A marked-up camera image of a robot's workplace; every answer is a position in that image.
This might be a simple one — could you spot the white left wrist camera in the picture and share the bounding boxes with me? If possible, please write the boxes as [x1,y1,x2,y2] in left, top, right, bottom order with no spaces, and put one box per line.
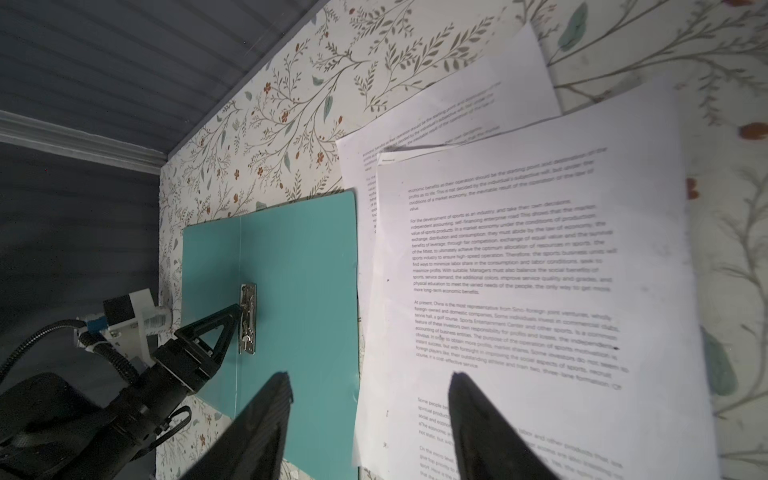
[74,289,172,376]

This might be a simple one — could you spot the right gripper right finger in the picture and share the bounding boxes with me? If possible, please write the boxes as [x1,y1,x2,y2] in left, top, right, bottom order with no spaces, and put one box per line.
[448,372,557,480]

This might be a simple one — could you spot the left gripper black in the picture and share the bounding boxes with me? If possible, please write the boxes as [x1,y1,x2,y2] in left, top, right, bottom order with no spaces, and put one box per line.
[55,304,243,479]

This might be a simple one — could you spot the teal green file folder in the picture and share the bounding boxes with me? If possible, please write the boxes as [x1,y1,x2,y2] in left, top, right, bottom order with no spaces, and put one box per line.
[181,191,359,479]

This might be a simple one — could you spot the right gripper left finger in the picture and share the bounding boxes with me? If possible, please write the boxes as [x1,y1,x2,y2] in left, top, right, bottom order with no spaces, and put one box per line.
[183,372,293,480]

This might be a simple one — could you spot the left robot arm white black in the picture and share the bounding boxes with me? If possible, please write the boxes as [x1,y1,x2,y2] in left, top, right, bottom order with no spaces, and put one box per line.
[1,304,243,479]

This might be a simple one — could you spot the silver folder clip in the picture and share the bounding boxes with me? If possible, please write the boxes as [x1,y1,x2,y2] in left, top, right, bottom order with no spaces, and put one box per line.
[238,283,257,355]

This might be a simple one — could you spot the printed paper sheet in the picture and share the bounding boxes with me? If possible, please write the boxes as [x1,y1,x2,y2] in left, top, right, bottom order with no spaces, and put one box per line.
[355,79,720,479]
[336,25,561,318]

